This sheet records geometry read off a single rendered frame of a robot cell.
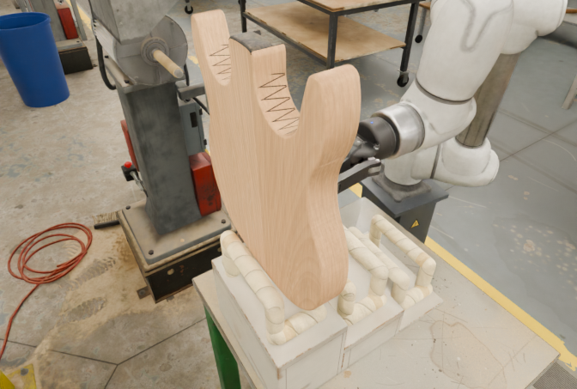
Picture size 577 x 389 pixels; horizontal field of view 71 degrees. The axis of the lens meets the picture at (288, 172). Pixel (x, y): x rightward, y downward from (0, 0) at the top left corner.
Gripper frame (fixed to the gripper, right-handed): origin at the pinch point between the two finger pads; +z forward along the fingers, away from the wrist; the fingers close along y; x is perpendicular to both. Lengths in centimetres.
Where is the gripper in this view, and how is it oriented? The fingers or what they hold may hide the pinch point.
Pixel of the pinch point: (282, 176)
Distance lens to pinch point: 61.8
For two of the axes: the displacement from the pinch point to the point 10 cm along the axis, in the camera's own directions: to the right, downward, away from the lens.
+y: -5.4, -5.1, 6.7
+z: -8.4, 3.3, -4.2
